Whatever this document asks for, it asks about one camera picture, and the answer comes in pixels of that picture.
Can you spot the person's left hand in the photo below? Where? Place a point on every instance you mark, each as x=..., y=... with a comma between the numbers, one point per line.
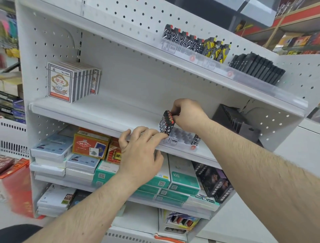
x=140, y=160

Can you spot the person's right hand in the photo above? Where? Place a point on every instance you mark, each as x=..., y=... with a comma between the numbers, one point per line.
x=191, y=116

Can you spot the person's left middle finger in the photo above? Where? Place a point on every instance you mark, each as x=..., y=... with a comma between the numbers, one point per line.
x=150, y=136

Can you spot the person's left thumb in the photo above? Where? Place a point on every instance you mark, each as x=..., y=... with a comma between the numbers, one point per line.
x=159, y=160

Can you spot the person's left little finger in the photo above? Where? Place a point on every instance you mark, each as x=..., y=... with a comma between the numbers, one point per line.
x=124, y=140

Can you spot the person's right fingers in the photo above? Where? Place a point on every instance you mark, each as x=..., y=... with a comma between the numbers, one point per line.
x=176, y=109

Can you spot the black star patterned lighter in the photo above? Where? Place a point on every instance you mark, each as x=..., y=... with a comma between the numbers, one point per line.
x=167, y=124

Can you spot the person's right forearm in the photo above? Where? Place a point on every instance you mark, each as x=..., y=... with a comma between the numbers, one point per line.
x=250, y=175

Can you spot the person's left forearm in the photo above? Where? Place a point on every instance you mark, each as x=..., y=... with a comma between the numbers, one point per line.
x=95, y=207

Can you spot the red playing card box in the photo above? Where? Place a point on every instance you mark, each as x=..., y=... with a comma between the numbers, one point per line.
x=114, y=154

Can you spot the white teal product box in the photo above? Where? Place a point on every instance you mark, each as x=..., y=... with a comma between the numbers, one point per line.
x=182, y=172
x=162, y=179

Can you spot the orange playing card box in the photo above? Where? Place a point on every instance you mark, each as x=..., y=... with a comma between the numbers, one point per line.
x=88, y=145

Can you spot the stack of teal flat boxes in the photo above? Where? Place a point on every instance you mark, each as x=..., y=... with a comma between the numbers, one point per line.
x=162, y=196

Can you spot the black white striped lighter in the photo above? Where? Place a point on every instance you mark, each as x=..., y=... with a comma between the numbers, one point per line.
x=195, y=140

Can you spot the white green product box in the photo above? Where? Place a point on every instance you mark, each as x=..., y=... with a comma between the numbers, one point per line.
x=105, y=172

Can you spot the white blue product box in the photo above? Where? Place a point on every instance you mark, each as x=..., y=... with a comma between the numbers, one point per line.
x=81, y=165

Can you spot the white pegboard shelving unit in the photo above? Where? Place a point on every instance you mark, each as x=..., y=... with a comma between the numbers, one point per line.
x=130, y=80

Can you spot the black cardboard display box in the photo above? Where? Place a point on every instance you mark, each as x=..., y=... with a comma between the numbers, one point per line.
x=230, y=119

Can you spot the black purple product box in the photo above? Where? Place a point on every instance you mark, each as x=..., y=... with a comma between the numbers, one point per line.
x=215, y=180

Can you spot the colourful lighter multipack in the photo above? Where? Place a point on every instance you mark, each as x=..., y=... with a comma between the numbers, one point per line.
x=181, y=220

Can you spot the row of patterned lighters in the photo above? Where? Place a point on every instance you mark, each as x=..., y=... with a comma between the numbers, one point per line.
x=190, y=42

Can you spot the dark flat box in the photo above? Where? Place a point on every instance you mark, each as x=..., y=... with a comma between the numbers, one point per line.
x=78, y=197

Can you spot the stack of white blue boxes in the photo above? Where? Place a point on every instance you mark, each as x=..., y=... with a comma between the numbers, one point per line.
x=51, y=152

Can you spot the clear shelf label strip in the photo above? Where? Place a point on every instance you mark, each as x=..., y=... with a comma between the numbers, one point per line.
x=250, y=80

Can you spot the row of white card boxes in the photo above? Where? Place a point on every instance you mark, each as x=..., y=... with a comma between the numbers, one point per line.
x=61, y=83

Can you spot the white box with dark label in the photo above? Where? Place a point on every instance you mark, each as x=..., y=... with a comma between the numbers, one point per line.
x=55, y=199

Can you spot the row of slim black boxes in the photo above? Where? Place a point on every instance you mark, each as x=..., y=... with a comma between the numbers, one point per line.
x=258, y=67

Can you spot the white perforated basket rack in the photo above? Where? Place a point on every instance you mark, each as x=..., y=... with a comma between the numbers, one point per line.
x=12, y=140

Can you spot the stack of dark boxes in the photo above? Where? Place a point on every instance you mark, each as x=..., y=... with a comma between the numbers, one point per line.
x=12, y=107

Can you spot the large red box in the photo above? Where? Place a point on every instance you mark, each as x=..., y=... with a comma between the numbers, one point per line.
x=17, y=190

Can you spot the dark red box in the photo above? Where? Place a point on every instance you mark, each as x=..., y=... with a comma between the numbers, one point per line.
x=6, y=164

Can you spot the brown cardboard box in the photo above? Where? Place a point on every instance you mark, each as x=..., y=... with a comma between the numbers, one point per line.
x=11, y=83

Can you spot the person's black trouser leg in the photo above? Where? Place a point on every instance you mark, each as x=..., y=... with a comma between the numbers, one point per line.
x=17, y=234

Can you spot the red wooden goods shelf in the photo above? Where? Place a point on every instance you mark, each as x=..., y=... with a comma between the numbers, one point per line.
x=295, y=27

